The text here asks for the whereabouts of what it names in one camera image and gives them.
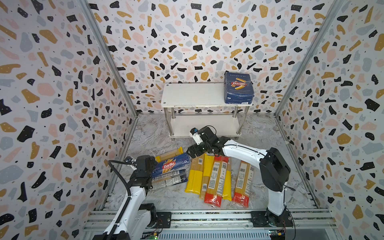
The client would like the blue Barilla spaghetti box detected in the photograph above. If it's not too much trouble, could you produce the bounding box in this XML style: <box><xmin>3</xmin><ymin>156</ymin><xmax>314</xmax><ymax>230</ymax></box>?
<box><xmin>152</xmin><ymin>153</ymin><xmax>191</xmax><ymax>178</ymax></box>

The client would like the blue Barilla penne box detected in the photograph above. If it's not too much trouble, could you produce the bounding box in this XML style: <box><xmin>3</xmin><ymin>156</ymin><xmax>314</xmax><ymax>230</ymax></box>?
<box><xmin>224</xmin><ymin>72</ymin><xmax>254</xmax><ymax>105</ymax></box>

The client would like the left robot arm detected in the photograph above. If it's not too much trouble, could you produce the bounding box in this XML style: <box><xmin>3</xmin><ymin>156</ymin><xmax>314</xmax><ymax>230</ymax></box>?
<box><xmin>93</xmin><ymin>155</ymin><xmax>158</xmax><ymax>240</ymax></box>

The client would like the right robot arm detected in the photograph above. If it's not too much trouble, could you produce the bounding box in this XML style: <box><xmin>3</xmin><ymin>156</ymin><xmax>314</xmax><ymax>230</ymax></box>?
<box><xmin>187</xmin><ymin>126</ymin><xmax>291</xmax><ymax>226</ymax></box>

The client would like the white two-tier shelf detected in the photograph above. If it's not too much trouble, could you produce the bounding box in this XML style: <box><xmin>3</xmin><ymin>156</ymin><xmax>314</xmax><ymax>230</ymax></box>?
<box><xmin>161</xmin><ymin>83</ymin><xmax>250</xmax><ymax>139</ymax></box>

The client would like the yellow spaghetti bag left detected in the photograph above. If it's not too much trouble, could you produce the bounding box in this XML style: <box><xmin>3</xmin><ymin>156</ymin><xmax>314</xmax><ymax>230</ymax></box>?
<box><xmin>155</xmin><ymin>147</ymin><xmax>184</xmax><ymax>163</ymax></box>

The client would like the yellow spaghetti bag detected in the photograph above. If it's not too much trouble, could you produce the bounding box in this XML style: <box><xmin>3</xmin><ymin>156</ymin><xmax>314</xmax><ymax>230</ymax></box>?
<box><xmin>155</xmin><ymin>147</ymin><xmax>184</xmax><ymax>163</ymax></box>
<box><xmin>185</xmin><ymin>155</ymin><xmax>205</xmax><ymax>195</ymax></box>
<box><xmin>200</xmin><ymin>155</ymin><xmax>232</xmax><ymax>201</ymax></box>

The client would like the yellow spaghetti bag behind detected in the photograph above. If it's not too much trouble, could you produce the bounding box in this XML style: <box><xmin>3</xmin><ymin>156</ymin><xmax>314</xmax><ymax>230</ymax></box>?
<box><xmin>200</xmin><ymin>155</ymin><xmax>232</xmax><ymax>201</ymax></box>

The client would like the clear blue-end spaghetti bag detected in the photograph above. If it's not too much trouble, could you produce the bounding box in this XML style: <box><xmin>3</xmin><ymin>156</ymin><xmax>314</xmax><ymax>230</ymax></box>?
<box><xmin>152</xmin><ymin>170</ymin><xmax>188</xmax><ymax>190</ymax></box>

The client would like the red-end spaghetti bag centre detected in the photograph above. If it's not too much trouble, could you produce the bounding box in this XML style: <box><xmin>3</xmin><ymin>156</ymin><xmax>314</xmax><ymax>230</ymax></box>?
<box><xmin>205</xmin><ymin>156</ymin><xmax>229</xmax><ymax>207</ymax></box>

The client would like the red-end spaghetti bag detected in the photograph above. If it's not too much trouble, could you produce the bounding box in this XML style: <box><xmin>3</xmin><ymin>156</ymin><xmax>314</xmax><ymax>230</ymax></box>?
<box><xmin>233</xmin><ymin>161</ymin><xmax>255</xmax><ymax>208</ymax></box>
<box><xmin>205</xmin><ymin>156</ymin><xmax>229</xmax><ymax>207</ymax></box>

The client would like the red-end spaghetti bag right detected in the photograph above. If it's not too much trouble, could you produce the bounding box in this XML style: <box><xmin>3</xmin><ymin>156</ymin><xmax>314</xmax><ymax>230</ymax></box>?
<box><xmin>233</xmin><ymin>161</ymin><xmax>255</xmax><ymax>208</ymax></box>

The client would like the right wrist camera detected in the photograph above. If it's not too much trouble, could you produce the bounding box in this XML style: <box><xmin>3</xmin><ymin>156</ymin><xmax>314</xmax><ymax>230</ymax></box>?
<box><xmin>190</xmin><ymin>128</ymin><xmax>204</xmax><ymax>145</ymax></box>

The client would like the black corrugated cable left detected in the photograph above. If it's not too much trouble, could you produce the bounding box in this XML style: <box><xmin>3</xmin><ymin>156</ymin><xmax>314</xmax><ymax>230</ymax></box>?
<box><xmin>107</xmin><ymin>159</ymin><xmax>134</xmax><ymax>240</ymax></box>

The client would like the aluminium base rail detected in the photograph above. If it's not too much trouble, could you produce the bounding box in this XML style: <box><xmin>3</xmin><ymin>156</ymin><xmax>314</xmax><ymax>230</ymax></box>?
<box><xmin>80</xmin><ymin>208</ymin><xmax>340</xmax><ymax>240</ymax></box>

